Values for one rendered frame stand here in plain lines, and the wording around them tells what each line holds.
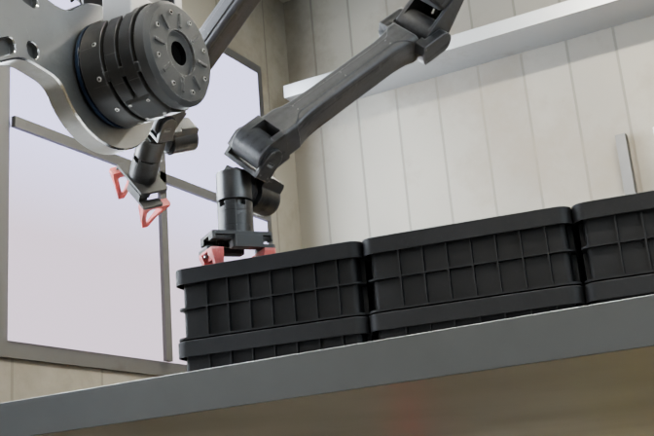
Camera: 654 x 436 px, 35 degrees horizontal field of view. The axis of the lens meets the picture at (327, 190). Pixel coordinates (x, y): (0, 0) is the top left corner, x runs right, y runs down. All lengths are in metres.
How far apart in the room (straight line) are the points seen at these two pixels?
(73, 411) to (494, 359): 0.46
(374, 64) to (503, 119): 2.81
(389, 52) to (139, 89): 0.59
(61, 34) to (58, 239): 2.14
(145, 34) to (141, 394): 0.46
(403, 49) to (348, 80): 0.12
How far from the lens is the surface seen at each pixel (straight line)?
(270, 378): 0.98
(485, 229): 1.45
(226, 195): 1.65
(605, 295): 1.41
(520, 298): 1.43
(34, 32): 1.33
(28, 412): 1.16
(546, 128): 4.47
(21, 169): 3.41
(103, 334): 3.56
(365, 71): 1.75
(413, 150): 4.67
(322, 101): 1.70
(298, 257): 1.52
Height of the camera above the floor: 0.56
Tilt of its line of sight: 17 degrees up
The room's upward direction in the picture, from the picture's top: 5 degrees counter-clockwise
